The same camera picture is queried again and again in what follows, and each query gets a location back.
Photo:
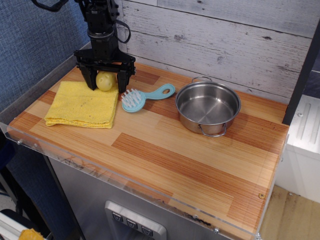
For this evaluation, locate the white side cabinet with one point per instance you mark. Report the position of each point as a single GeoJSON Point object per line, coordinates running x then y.
{"type": "Point", "coordinates": [299, 167]}

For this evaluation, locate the folded yellow cloth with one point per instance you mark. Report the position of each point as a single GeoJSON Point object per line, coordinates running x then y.
{"type": "Point", "coordinates": [77, 105]}

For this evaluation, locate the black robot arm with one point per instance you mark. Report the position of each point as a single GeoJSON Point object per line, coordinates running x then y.
{"type": "Point", "coordinates": [101, 18]}

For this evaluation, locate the silver button control panel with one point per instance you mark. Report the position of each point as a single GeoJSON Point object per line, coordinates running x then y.
{"type": "Point", "coordinates": [118, 214]}

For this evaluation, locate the silver toy dishwasher front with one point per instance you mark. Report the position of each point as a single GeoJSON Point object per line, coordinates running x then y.
{"type": "Point", "coordinates": [87, 194]}

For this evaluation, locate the light blue dish brush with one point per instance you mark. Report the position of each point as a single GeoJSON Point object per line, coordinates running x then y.
{"type": "Point", "coordinates": [133, 100]}

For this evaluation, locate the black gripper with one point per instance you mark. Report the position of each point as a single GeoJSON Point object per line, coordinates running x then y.
{"type": "Point", "coordinates": [105, 55]}

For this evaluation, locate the yellow toy potato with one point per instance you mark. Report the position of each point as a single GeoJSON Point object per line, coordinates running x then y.
{"type": "Point", "coordinates": [105, 80]}

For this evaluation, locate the small stainless steel pot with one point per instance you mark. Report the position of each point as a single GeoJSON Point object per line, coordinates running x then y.
{"type": "Point", "coordinates": [207, 107]}

